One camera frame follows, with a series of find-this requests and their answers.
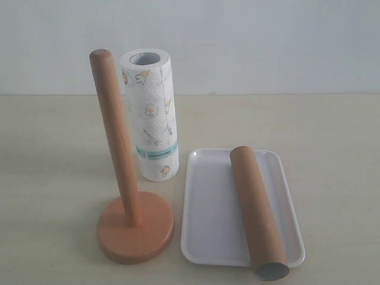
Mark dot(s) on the white plastic tray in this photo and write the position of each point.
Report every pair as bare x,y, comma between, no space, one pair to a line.
212,227

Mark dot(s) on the printed white paper towel roll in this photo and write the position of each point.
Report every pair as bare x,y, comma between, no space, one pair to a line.
147,75

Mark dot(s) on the wooden paper towel holder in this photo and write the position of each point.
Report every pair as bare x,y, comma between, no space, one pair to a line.
138,225

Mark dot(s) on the brown cardboard tube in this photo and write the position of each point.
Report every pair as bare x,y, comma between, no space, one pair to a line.
266,249

